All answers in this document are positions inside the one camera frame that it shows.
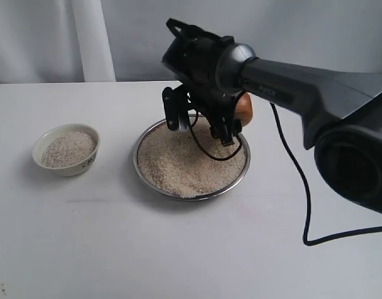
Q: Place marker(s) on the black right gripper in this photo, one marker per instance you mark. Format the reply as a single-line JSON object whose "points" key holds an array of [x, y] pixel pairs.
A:
{"points": [[213, 72]]}

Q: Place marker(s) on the white backdrop curtain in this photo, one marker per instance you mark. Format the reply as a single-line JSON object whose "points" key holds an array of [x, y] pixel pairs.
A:
{"points": [[54, 42]]}

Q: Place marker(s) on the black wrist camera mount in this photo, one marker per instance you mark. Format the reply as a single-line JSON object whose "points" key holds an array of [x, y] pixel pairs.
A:
{"points": [[192, 33]]}

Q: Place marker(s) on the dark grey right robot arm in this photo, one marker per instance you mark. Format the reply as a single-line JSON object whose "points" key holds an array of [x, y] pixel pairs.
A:
{"points": [[341, 112]]}

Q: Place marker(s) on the round metal rice tray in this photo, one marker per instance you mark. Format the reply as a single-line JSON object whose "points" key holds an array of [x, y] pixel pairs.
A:
{"points": [[189, 165]]}

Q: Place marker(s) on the small white ceramic bowl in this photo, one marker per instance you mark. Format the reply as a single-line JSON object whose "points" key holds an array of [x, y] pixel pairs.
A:
{"points": [[67, 150]]}

